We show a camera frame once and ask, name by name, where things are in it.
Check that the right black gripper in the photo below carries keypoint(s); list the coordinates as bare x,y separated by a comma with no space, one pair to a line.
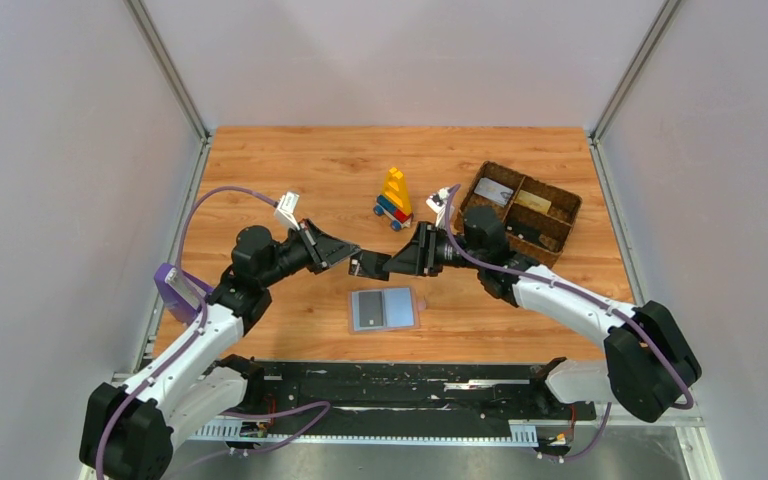
429,248

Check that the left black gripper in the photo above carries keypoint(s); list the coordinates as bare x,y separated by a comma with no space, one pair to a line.
315,245

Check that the pink card holder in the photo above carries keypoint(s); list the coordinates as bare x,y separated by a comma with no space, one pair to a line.
402,309

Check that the grey credit card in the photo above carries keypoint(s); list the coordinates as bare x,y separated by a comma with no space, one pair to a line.
368,310

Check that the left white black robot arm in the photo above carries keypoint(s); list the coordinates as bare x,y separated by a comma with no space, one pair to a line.
132,431

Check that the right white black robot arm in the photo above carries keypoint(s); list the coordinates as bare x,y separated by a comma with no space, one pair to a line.
650,365

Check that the white card in basket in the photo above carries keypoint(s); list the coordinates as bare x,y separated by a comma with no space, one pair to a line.
493,191

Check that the black card in basket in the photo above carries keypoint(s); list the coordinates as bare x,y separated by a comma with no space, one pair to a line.
525,233

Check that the gold card in basket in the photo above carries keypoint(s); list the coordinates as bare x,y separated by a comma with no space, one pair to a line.
533,202

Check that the purple box with card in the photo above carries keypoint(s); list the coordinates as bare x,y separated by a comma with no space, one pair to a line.
180,292

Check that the colourful toy block car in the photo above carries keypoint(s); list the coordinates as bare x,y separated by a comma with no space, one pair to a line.
393,201

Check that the woven brown divided basket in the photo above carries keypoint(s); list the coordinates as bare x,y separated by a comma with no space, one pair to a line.
555,227

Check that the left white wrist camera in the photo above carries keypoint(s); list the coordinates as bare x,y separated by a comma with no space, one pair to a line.
285,210

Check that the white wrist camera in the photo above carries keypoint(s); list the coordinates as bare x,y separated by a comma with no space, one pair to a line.
285,210
438,200

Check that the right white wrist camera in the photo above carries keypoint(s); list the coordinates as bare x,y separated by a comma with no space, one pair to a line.
438,200

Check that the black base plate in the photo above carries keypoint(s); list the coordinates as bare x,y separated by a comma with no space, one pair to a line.
410,398

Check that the slotted aluminium rail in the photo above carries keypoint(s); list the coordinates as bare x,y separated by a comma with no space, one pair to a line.
516,434

